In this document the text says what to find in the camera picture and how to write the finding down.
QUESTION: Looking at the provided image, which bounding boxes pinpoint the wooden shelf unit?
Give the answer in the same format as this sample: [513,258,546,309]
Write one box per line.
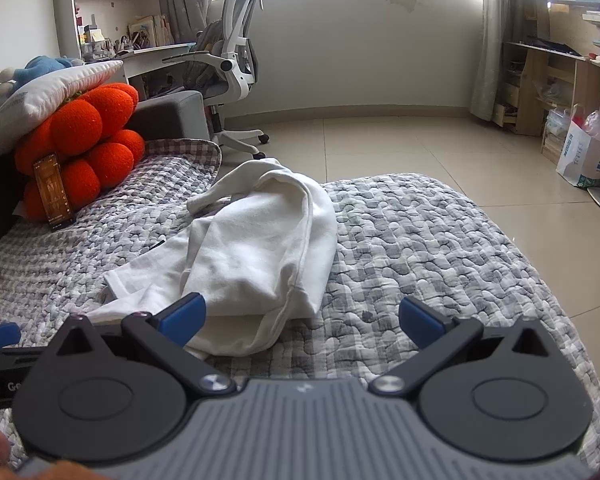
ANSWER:
[492,0,600,163]

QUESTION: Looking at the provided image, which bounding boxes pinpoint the white office chair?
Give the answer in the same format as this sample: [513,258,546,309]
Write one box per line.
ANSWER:
[162,0,271,161]

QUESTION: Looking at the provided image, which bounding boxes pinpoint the smartphone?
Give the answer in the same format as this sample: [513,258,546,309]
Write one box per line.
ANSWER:
[32,152,76,224]

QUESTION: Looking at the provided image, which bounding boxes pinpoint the white desk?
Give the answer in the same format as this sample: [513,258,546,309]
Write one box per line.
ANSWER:
[120,42,196,101]

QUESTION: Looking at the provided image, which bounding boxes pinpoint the dark grey sofa armrest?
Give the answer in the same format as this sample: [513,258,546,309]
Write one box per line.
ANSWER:
[0,91,211,261]

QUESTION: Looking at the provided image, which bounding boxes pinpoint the blue plush toy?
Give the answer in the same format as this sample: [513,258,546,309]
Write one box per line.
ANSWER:
[0,55,86,96]

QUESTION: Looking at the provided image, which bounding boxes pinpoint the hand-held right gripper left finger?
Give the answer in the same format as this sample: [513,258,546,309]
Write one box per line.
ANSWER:
[47,292,236,399]

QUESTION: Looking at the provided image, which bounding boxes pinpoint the white bookshelf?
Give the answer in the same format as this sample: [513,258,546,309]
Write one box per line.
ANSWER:
[52,0,163,61]

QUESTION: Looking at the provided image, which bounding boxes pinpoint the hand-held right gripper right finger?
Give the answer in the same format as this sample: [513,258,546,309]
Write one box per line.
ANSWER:
[370,296,563,398]

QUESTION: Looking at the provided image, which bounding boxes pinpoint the white t-shirt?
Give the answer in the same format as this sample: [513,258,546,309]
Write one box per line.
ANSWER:
[82,158,338,359]

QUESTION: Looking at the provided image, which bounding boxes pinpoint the white paper shopping bag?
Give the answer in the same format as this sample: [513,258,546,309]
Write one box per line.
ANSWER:
[556,105,600,188]

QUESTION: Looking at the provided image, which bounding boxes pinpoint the white pillow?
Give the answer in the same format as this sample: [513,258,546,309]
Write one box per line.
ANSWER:
[0,60,124,136]

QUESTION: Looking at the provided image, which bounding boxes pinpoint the grey patterned quilt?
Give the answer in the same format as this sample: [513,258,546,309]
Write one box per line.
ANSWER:
[0,140,600,471]

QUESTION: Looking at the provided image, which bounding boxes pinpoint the picture books on desk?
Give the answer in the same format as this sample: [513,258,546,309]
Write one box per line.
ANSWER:
[127,14,173,51]

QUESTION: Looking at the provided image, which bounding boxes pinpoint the orange pumpkin cushion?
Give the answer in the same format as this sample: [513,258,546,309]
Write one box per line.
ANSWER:
[14,82,146,221]

